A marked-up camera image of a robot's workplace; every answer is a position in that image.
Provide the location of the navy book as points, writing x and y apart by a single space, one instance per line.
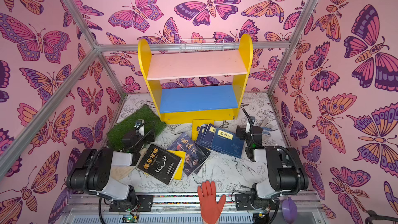
227 143
208 135
198 135
202 135

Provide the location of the purple plastic scoop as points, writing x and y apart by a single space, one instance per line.
289 210

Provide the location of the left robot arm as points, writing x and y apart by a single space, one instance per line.
92 173

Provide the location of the red rubber glove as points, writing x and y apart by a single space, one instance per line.
211 209

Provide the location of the dark purple cover book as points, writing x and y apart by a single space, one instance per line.
195 155

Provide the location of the blue clip object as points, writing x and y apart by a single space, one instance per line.
266 131

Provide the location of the aluminium rail base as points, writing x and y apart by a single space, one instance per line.
184 208

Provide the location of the beige cloth glove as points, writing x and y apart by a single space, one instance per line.
122 169

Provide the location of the black book yellow title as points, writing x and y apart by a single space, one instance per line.
160 163

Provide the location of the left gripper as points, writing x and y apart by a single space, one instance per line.
140 132

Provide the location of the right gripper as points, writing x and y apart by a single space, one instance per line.
249 131

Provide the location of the thin yellow book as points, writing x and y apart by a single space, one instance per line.
182 156

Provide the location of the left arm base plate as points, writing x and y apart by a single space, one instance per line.
139 203

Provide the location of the green circuit board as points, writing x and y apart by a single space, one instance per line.
130 219

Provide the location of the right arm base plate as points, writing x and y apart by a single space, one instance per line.
246 202

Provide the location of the yellow pink blue bookshelf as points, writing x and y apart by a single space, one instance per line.
187 104

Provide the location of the green artificial grass mat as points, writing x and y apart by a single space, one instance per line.
144 113

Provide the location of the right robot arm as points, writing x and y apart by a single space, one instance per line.
286 174

